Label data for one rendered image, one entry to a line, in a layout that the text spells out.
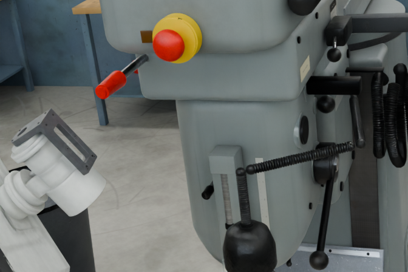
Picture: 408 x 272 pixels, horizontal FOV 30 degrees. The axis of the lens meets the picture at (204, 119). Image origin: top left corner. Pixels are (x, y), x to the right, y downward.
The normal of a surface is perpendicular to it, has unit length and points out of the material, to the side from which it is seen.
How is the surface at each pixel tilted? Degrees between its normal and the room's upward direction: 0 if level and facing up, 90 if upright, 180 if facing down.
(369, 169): 90
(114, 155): 0
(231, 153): 0
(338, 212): 90
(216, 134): 90
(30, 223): 58
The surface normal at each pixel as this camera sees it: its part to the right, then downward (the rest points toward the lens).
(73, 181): 0.38, 0.08
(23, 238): 0.78, -0.60
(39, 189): 0.06, 0.36
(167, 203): -0.12, -0.92
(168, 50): -0.26, 0.44
